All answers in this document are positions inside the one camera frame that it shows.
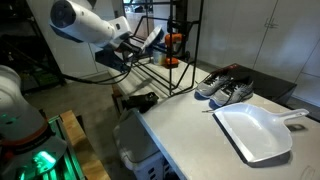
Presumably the blue brush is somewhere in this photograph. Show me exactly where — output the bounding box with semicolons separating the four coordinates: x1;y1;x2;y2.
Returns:
141;25;164;50

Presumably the white folding table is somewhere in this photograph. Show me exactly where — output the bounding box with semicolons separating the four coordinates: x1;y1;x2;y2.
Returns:
117;60;320;180

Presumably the grey sneaker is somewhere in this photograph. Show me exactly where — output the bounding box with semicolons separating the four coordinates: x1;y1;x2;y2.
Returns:
210;76;254;106
196;75;232;98

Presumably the black metal rack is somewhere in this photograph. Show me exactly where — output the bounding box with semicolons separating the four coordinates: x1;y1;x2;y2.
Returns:
130;0;204;96

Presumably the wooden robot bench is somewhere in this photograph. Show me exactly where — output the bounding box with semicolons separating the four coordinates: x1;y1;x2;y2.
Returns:
60;110;111;180

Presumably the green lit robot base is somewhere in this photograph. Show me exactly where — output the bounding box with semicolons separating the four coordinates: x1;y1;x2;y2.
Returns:
0;64;86;180

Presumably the right grey sneaker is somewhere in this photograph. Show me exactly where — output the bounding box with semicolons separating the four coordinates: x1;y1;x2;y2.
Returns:
210;76;254;106

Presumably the black floor mat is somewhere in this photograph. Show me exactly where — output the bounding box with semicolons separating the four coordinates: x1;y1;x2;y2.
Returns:
217;63;296;105

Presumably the white dustpan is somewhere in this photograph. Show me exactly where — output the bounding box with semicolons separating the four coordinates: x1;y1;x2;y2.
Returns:
213;103;309;163

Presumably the white plastic container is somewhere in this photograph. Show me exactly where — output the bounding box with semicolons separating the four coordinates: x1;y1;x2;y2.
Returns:
152;48;166;66

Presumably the white laundry basket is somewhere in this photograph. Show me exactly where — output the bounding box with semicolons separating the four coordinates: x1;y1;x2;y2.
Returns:
113;109;172;180

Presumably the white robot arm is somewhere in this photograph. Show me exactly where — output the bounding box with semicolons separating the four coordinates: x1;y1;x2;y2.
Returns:
49;0;132;73

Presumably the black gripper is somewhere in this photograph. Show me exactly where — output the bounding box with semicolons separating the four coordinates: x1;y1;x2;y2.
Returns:
95;41;142;72

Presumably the orange power drill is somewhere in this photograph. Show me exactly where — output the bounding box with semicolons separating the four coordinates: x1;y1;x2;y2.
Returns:
164;33;183;69

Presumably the left grey sneaker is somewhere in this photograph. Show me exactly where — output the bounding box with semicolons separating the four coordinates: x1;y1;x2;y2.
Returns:
196;75;232;98

